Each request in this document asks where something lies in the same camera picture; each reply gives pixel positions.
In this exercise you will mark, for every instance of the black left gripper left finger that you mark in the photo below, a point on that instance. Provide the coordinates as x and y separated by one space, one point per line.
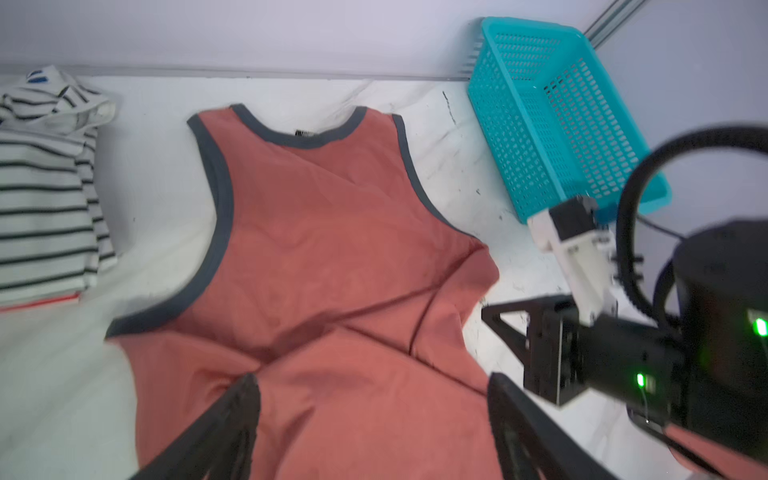
219 444

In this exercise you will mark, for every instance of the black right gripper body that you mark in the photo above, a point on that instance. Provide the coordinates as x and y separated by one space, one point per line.
637 364

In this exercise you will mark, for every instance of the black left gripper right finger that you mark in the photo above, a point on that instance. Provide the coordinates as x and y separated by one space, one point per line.
529 444

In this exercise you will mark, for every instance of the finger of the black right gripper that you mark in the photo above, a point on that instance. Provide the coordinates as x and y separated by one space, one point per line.
540 345

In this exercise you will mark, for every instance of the dark red tank top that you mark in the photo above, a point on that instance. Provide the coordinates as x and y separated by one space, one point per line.
332 278

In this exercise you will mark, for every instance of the black white striped tank top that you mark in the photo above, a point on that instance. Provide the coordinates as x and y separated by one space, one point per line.
55 241

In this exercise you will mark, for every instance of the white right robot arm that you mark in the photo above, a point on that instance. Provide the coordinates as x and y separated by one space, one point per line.
692 356

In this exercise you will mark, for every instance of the teal plastic basket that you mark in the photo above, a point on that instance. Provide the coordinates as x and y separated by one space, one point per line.
555 124

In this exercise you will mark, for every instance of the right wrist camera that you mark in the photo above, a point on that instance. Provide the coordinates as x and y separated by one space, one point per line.
584 252

